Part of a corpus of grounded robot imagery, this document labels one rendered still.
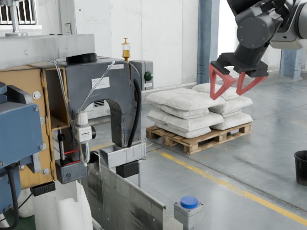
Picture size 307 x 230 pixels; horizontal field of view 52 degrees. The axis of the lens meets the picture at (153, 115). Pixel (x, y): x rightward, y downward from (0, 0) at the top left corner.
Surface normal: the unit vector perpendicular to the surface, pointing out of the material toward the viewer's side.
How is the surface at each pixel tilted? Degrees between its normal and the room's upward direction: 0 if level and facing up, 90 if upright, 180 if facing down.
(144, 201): 90
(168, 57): 90
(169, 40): 90
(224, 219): 0
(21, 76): 90
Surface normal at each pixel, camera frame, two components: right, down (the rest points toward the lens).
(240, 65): 0.30, -0.77
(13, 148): 0.88, 0.11
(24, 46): 0.97, 0.05
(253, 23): -0.49, 0.37
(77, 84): 0.60, 0.21
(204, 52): -0.80, 0.18
